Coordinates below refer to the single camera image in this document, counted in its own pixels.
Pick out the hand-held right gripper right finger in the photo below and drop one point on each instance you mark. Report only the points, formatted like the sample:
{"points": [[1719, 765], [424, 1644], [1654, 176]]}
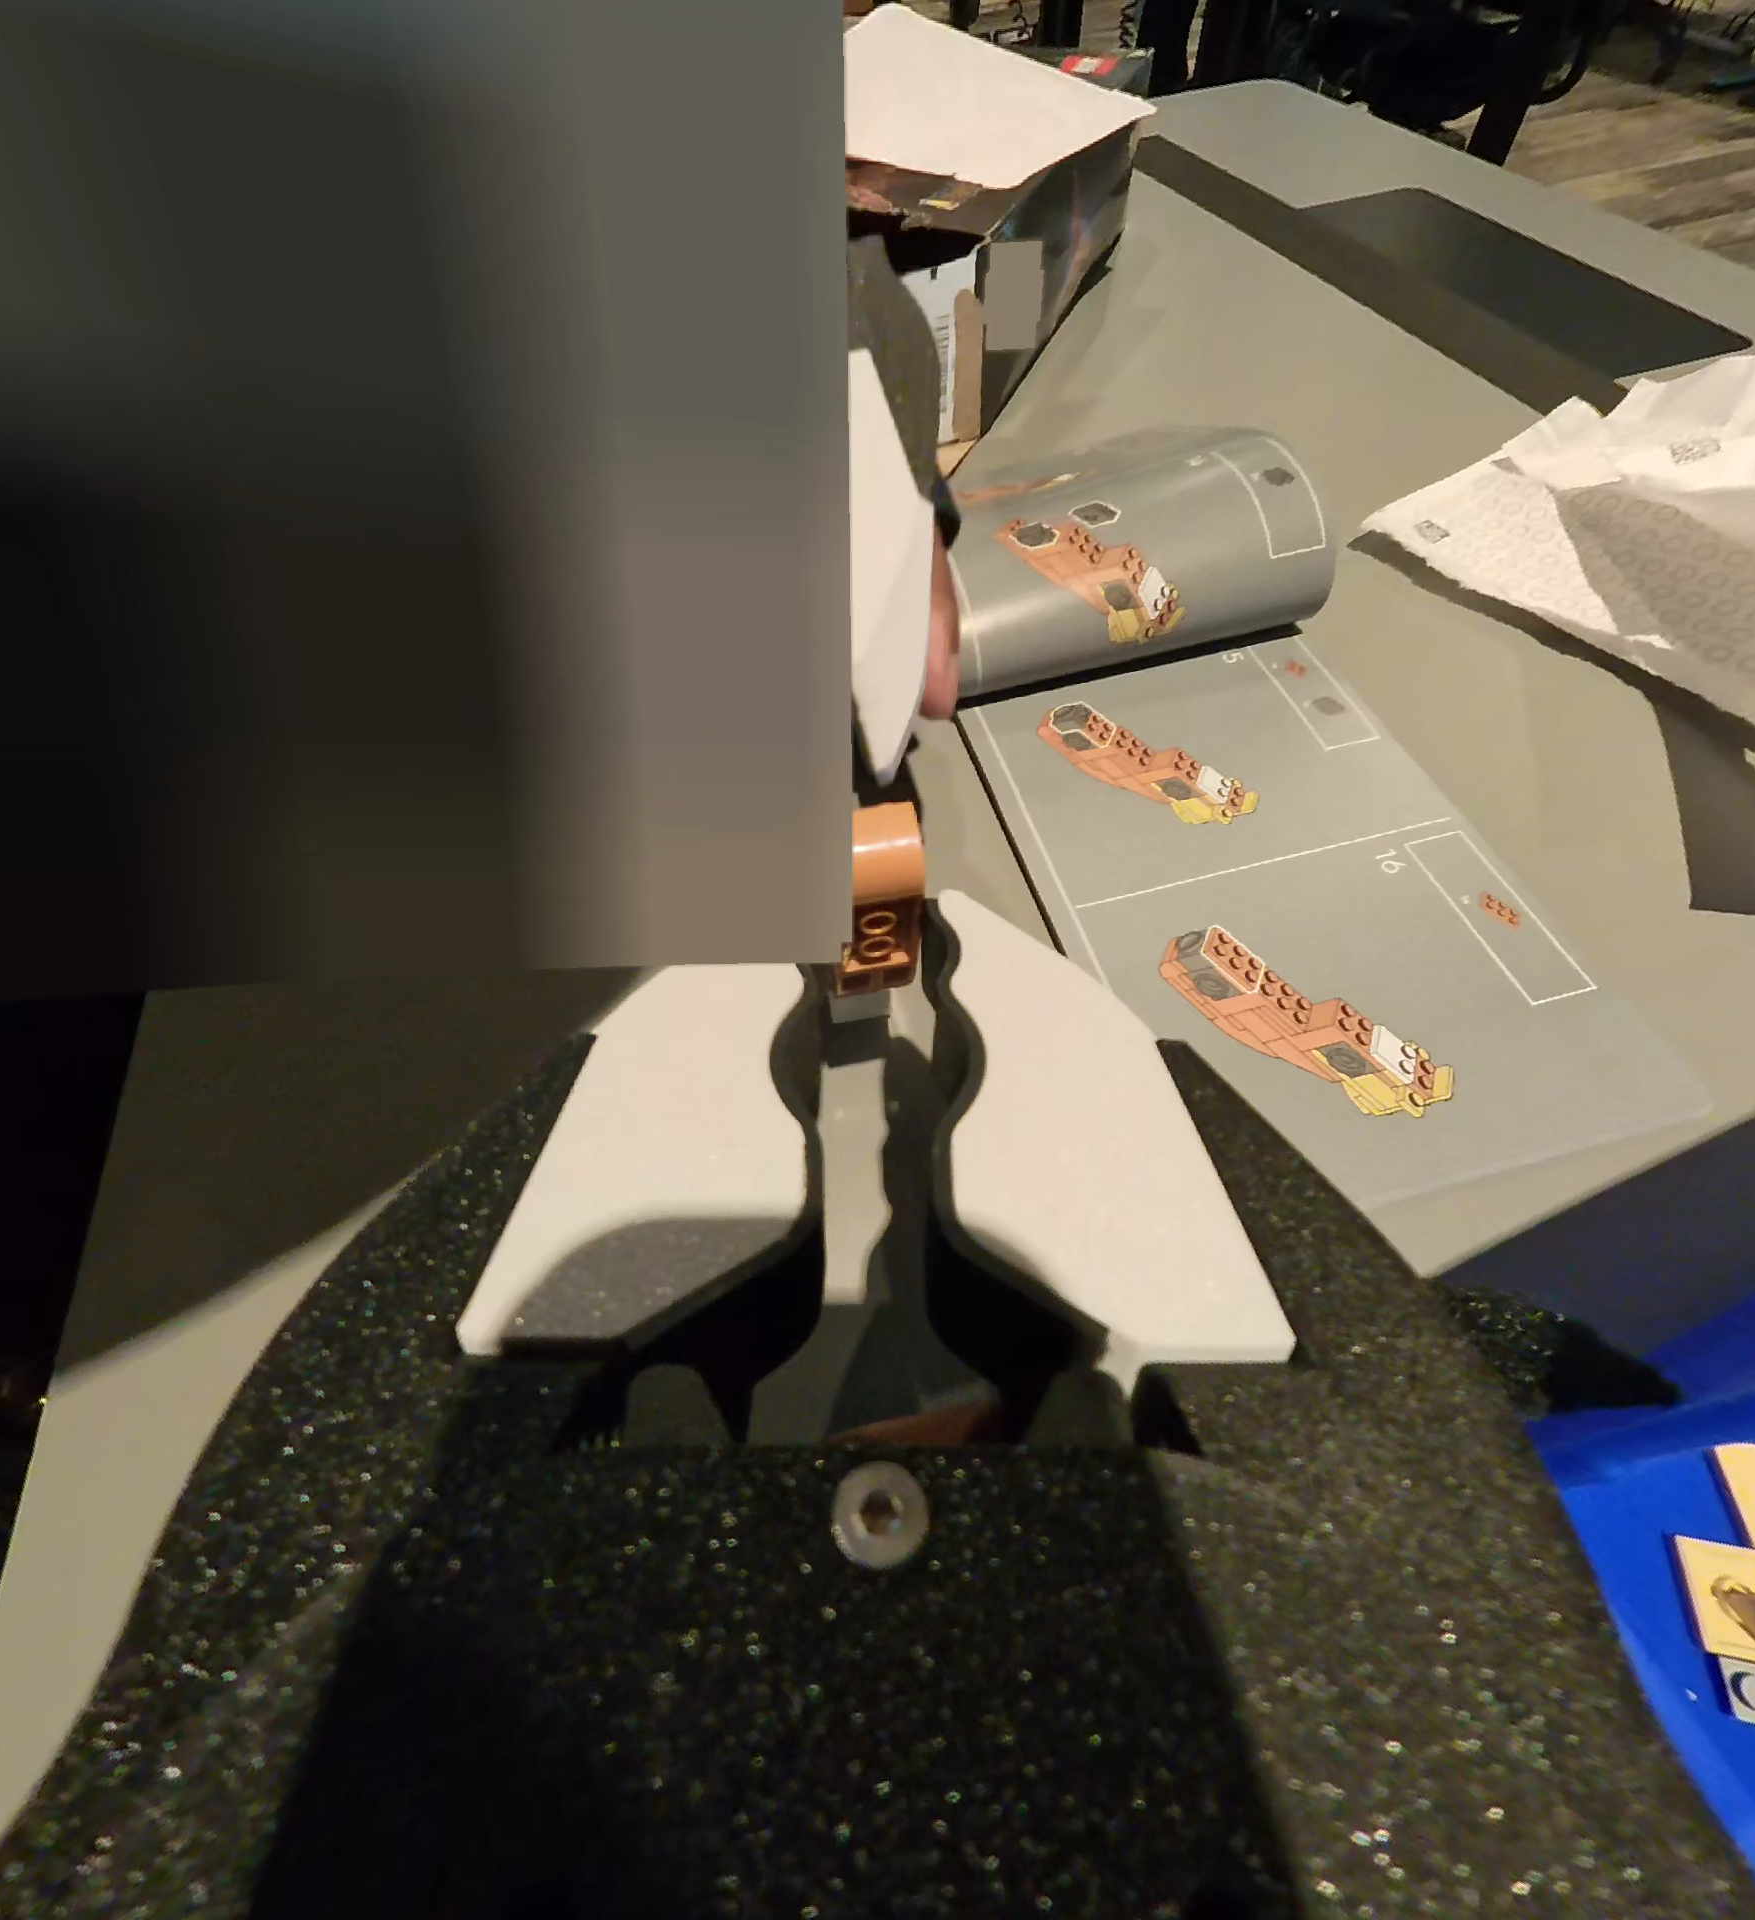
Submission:
{"points": [[1088, 1170]]}

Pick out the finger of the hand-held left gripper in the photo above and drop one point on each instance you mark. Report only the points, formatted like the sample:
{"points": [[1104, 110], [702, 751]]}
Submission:
{"points": [[891, 599]]}

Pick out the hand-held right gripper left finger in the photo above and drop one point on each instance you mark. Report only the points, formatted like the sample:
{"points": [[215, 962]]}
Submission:
{"points": [[639, 1139]]}

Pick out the orange toy brick model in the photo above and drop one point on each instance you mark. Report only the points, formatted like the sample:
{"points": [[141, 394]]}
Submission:
{"points": [[882, 899]]}

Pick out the person's left hand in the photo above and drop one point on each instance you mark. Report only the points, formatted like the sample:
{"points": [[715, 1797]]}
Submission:
{"points": [[943, 637]]}

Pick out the toy brick instruction booklet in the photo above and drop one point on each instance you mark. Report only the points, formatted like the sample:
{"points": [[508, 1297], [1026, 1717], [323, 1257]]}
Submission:
{"points": [[1312, 961]]}

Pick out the open cardboard toy box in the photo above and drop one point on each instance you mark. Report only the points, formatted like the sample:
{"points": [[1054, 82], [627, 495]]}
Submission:
{"points": [[1036, 240]]}

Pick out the blue plastic parts bin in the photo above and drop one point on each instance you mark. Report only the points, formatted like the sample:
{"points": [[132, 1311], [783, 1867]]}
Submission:
{"points": [[1612, 1515]]}

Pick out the torn white paper bag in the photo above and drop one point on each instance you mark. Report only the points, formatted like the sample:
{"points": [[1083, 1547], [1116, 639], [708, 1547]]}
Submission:
{"points": [[1643, 524]]}

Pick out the tan toy brick with knob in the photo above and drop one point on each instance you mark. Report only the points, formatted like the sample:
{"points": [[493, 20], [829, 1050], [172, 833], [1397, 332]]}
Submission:
{"points": [[1730, 1597]]}

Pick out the black office chair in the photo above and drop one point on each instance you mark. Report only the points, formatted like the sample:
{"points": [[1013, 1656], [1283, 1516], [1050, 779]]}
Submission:
{"points": [[1508, 61]]}

